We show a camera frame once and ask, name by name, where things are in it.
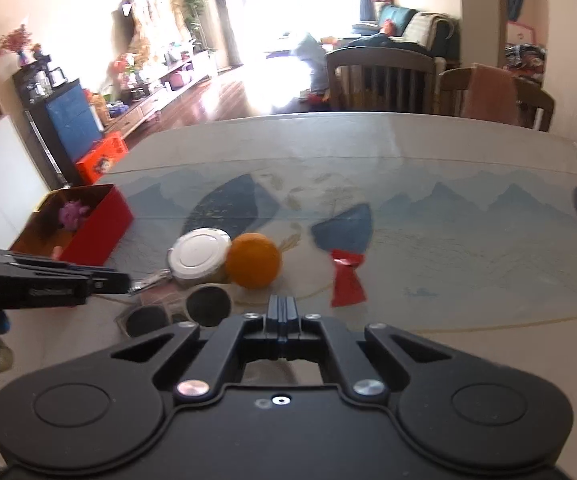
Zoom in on vase with pink flowers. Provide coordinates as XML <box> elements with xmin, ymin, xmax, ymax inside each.
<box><xmin>0</xmin><ymin>25</ymin><xmax>34</xmax><ymax>67</ymax></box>

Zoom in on orange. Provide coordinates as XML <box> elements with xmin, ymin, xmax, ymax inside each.
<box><xmin>225</xmin><ymin>233</ymin><xmax>282</xmax><ymax>289</ymax></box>

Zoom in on round white-lidded tin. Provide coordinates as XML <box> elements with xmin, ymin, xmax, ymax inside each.
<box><xmin>167</xmin><ymin>227</ymin><xmax>232</xmax><ymax>288</ymax></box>

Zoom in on low wooden tv cabinet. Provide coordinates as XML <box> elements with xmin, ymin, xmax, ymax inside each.
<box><xmin>103</xmin><ymin>50</ymin><xmax>219</xmax><ymax>136</ymax></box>

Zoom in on red potted flowers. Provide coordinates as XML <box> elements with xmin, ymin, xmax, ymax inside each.
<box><xmin>111</xmin><ymin>54</ymin><xmax>145</xmax><ymax>87</ymax></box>

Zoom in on printed tablecloth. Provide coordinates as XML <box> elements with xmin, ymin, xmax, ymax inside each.
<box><xmin>8</xmin><ymin>112</ymin><xmax>577</xmax><ymax>480</ymax></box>

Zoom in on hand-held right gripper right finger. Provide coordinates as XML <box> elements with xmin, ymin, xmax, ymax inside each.
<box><xmin>282</xmin><ymin>296</ymin><xmax>452</xmax><ymax>403</ymax></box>

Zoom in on red candy wrapper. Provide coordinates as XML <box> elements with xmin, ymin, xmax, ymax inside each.
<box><xmin>329</xmin><ymin>248</ymin><xmax>368</xmax><ymax>308</ymax></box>

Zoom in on black cabinet with blue panel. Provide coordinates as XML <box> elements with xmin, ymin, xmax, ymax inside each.
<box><xmin>12</xmin><ymin>57</ymin><xmax>105</xmax><ymax>186</ymax></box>

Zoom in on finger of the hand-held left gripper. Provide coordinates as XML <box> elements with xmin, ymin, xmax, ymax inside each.
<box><xmin>3</xmin><ymin>254</ymin><xmax>119</xmax><ymax>275</ymax></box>
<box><xmin>21</xmin><ymin>272</ymin><xmax>132</xmax><ymax>310</ymax></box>

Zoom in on white standing air conditioner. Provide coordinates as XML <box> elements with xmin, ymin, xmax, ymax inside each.
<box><xmin>188</xmin><ymin>0</ymin><xmax>220</xmax><ymax>53</ymax></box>

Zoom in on red rectangular box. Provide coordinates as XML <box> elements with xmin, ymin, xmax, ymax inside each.
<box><xmin>11</xmin><ymin>183</ymin><xmax>134</xmax><ymax>266</ymax></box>

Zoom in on small metal clipper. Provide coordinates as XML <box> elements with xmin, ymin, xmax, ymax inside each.
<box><xmin>128</xmin><ymin>269</ymin><xmax>173</xmax><ymax>293</ymax></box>

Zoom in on grey bag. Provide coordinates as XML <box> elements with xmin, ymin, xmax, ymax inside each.
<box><xmin>288</xmin><ymin>32</ymin><xmax>330</xmax><ymax>98</ymax></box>

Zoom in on purple spiky ball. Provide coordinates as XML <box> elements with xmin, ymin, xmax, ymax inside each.
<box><xmin>58</xmin><ymin>201</ymin><xmax>92</xmax><ymax>231</ymax></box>

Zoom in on green potted plant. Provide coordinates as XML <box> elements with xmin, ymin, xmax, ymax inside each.
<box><xmin>183</xmin><ymin>0</ymin><xmax>208</xmax><ymax>51</ymax></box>

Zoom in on slatted wooden chair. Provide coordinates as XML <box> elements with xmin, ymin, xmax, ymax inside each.
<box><xmin>326</xmin><ymin>47</ymin><xmax>437</xmax><ymax>113</ymax></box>

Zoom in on wooden chair with draped cloth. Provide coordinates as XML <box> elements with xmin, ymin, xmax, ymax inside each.
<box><xmin>439</xmin><ymin>63</ymin><xmax>555</xmax><ymax>133</ymax></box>

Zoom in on orange gift box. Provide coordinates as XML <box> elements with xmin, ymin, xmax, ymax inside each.
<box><xmin>76</xmin><ymin>131</ymin><xmax>129</xmax><ymax>184</ymax></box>

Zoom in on black sunglasses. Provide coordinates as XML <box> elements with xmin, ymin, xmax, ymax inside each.
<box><xmin>118</xmin><ymin>284</ymin><xmax>233</xmax><ymax>338</ymax></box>

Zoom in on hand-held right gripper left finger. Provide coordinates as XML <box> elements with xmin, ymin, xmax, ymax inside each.
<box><xmin>111</xmin><ymin>296</ymin><xmax>283</xmax><ymax>402</ymax></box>

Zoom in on dark teal sofa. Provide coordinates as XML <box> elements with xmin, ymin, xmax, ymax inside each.
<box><xmin>353</xmin><ymin>4</ymin><xmax>462</xmax><ymax>59</ymax></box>

